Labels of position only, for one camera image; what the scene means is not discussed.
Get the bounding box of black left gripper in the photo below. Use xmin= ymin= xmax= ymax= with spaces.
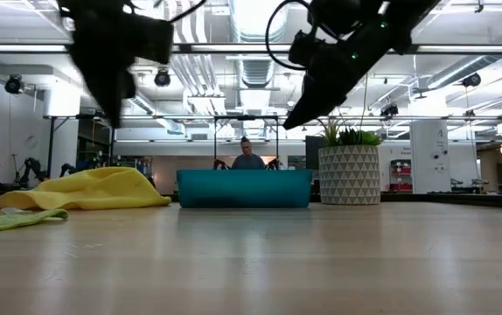
xmin=66 ymin=15 xmax=137 ymax=129

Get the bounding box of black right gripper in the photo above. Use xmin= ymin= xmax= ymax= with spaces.
xmin=283 ymin=25 xmax=412 ymax=130

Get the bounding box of yellow microfiber towel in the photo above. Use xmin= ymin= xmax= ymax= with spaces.
xmin=0 ymin=165 xmax=172 ymax=212

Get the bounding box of lime green microfiber towel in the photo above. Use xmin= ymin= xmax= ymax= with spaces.
xmin=0 ymin=207 xmax=69 ymax=235

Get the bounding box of black ceiling spotlight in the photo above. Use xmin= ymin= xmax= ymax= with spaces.
xmin=461 ymin=72 xmax=482 ymax=88
xmin=4 ymin=73 xmax=25 ymax=95
xmin=153 ymin=68 xmax=172 ymax=88

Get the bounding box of succulent in patterned white pot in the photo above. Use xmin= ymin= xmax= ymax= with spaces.
xmin=316 ymin=117 xmax=383 ymax=206

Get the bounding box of person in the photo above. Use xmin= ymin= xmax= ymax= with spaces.
xmin=231 ymin=136 xmax=268 ymax=171

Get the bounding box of red shelf unit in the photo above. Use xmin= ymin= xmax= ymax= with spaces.
xmin=389 ymin=159 xmax=413 ymax=193

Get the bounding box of teal plastic bin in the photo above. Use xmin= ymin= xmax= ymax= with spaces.
xmin=175 ymin=169 xmax=314 ymax=209

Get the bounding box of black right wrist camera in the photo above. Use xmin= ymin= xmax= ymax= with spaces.
xmin=288 ymin=29 xmax=324 ymax=67

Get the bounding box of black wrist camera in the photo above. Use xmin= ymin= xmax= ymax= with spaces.
xmin=288 ymin=29 xmax=324 ymax=67
xmin=133 ymin=12 xmax=176 ymax=66

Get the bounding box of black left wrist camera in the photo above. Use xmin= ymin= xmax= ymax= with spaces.
xmin=133 ymin=12 xmax=176 ymax=66

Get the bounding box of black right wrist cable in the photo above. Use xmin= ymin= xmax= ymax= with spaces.
xmin=265 ymin=0 xmax=317 ymax=72

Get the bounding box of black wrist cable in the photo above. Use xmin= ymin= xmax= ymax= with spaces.
xmin=265 ymin=0 xmax=317 ymax=72
xmin=166 ymin=0 xmax=208 ymax=24

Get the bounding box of black tall test frame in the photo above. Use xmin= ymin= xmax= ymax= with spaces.
xmin=213 ymin=115 xmax=280 ymax=170

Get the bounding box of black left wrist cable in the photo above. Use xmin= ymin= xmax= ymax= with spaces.
xmin=166 ymin=0 xmax=208 ymax=24

